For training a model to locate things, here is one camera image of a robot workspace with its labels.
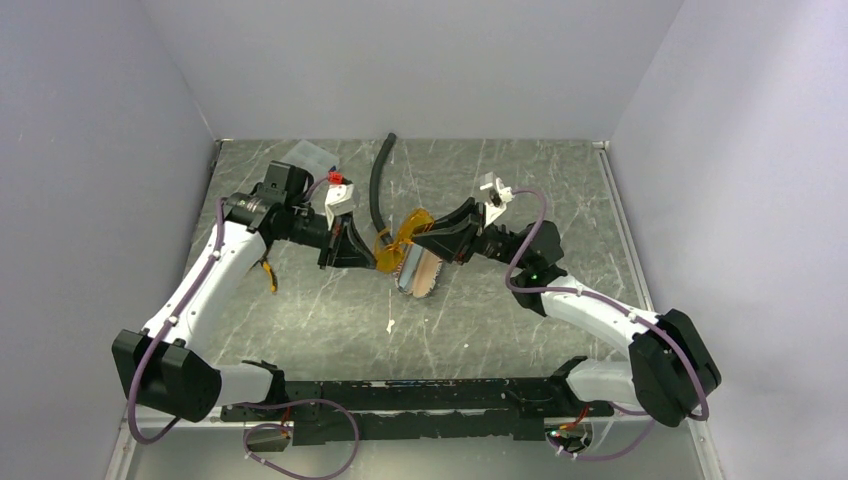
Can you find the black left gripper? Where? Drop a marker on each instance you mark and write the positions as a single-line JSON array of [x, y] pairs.
[[349, 250]]

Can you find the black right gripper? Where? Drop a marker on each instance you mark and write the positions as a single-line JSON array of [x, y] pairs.
[[454, 235]]

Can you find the orange transparent safety glasses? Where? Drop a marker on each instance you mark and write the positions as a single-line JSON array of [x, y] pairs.
[[390, 254]]

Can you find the printed glasses pouch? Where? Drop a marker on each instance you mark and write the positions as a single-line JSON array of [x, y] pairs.
[[418, 273]]

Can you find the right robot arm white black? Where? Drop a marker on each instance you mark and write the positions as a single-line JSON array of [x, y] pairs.
[[666, 370]]

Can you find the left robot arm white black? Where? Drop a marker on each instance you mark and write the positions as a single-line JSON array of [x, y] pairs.
[[159, 366]]

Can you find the clear plastic compartment box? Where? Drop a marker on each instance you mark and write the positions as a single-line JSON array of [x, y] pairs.
[[312, 158]]

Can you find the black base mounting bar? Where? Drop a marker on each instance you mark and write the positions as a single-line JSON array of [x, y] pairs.
[[523, 409]]

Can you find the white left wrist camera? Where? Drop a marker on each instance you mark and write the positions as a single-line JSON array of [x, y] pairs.
[[341, 197]]

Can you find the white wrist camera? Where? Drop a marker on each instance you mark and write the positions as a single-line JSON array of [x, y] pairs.
[[341, 197], [497, 197]]

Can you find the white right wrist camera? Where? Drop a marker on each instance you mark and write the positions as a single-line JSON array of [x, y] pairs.
[[497, 197]]

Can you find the yellow handled pliers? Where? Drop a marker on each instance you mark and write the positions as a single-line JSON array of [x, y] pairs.
[[266, 266]]

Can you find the aluminium frame rail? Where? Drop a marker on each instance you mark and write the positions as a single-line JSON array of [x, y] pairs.
[[617, 447]]

